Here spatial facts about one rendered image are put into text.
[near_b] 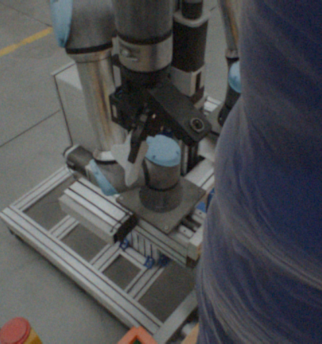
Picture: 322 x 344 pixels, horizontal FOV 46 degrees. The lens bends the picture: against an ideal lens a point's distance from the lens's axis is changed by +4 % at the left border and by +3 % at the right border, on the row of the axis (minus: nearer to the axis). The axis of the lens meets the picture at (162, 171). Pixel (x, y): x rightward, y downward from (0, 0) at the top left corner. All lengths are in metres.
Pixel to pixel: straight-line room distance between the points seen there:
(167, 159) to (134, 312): 1.04
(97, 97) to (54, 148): 2.06
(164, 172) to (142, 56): 0.61
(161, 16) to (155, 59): 0.05
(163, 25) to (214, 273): 0.31
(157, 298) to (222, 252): 1.65
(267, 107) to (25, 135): 3.03
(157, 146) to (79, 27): 0.38
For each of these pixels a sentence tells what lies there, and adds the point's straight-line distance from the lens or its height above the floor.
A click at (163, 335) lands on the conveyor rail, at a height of 0.60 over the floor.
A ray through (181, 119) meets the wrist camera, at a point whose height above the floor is 1.66.
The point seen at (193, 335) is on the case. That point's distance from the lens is 1.12.
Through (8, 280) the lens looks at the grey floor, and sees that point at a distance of 2.41.
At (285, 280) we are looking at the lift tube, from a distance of 0.27.
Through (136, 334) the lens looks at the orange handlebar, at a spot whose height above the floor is 1.09.
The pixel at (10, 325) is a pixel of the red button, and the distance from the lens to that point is 1.10.
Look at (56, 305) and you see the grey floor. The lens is 2.26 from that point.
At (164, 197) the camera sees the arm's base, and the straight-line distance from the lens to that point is 1.17.
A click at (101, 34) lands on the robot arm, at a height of 1.58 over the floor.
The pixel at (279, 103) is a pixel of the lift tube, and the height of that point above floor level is 1.90.
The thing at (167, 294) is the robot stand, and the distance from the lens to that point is 1.97.
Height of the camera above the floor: 2.01
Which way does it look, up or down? 47 degrees down
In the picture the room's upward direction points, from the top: straight up
